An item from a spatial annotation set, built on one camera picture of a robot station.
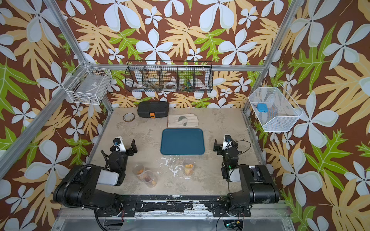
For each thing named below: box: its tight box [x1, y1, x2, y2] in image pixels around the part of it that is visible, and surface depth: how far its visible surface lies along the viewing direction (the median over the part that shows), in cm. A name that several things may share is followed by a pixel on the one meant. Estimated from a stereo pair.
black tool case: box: [137, 101, 170, 119], surface depth 117 cm
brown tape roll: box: [122, 112, 136, 123], surface depth 117 cm
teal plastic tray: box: [160, 128, 205, 156], surface depth 103 cm
